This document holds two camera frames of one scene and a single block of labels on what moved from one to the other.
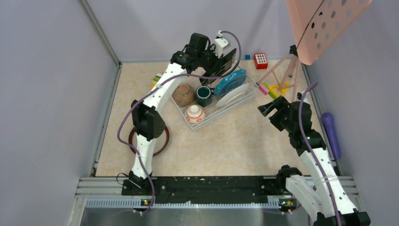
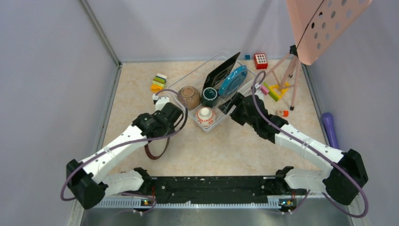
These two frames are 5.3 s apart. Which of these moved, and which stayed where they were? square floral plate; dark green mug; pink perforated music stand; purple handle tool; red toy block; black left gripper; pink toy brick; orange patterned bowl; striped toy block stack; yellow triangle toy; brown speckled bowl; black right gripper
Moved: black right gripper; dark green mug; brown speckled bowl; orange patterned bowl; square floral plate; black left gripper
Stayed: pink toy brick; striped toy block stack; purple handle tool; red toy block; pink perforated music stand; yellow triangle toy
